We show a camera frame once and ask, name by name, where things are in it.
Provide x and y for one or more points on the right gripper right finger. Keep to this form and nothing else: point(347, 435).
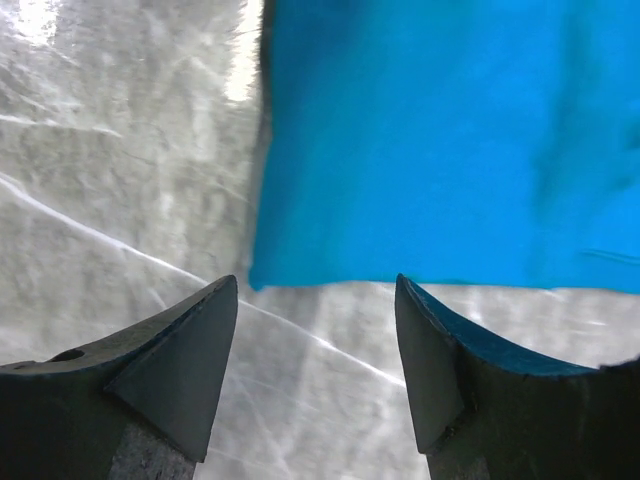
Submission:
point(484, 407)

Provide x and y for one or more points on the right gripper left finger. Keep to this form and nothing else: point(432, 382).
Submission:
point(137, 404)

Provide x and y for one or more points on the teal t shirt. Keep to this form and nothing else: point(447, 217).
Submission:
point(454, 142)

